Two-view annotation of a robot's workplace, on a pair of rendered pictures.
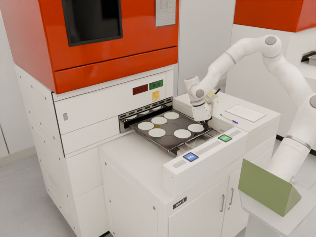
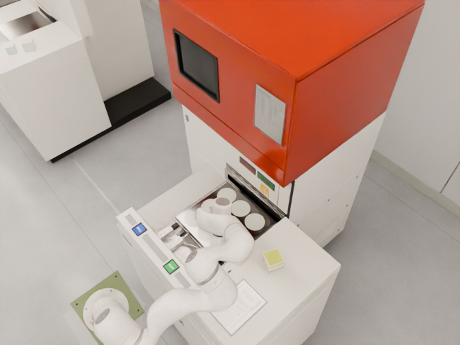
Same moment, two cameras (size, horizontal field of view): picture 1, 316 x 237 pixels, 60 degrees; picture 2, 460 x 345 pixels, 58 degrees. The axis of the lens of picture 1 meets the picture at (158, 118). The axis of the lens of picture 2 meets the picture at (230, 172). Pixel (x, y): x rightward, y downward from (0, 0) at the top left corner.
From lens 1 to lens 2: 2.14 m
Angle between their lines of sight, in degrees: 69
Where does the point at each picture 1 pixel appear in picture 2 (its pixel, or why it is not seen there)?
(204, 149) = (153, 244)
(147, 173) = (159, 209)
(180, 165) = (129, 220)
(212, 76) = (206, 220)
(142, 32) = (239, 116)
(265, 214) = not seen: hidden behind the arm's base
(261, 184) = not seen: hidden behind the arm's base
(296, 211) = (86, 335)
